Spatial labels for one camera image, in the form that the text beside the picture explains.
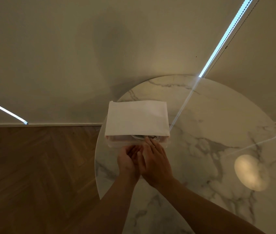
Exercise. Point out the person's left hand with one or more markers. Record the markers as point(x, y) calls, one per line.
point(127, 163)

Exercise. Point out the person's right hand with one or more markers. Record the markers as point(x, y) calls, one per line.
point(156, 163)

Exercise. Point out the white pink box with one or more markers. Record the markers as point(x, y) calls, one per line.
point(136, 118)

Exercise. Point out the person's right forearm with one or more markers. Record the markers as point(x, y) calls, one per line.
point(206, 209)

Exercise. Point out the person's left forearm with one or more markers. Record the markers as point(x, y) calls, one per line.
point(108, 207)

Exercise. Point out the round marble table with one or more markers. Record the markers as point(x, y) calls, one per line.
point(225, 131)

